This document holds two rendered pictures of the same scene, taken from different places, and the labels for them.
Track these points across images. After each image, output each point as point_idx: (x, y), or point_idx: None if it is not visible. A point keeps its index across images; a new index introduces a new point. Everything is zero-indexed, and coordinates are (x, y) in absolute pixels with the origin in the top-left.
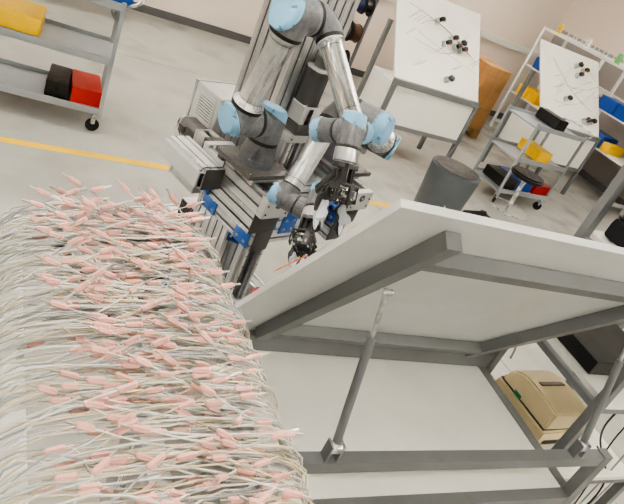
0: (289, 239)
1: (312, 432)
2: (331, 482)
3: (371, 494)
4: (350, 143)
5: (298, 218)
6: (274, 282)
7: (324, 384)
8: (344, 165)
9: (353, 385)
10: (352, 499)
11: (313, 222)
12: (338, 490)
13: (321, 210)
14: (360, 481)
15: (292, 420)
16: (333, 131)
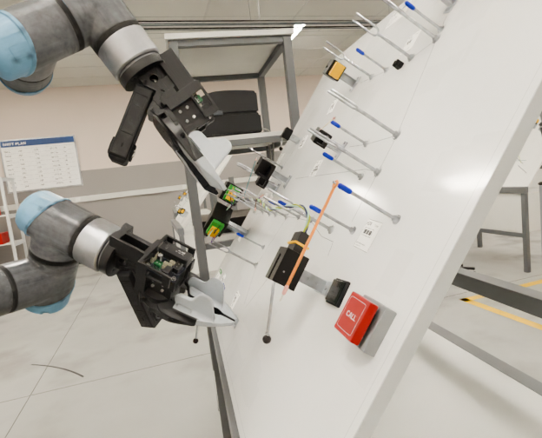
0: (167, 275)
1: (434, 414)
2: (508, 393)
3: (485, 364)
4: (134, 17)
5: (34, 303)
6: (505, 169)
7: None
8: (161, 58)
9: None
10: (513, 376)
11: (216, 177)
12: (513, 387)
13: (206, 150)
14: (475, 371)
15: (431, 436)
16: (76, 11)
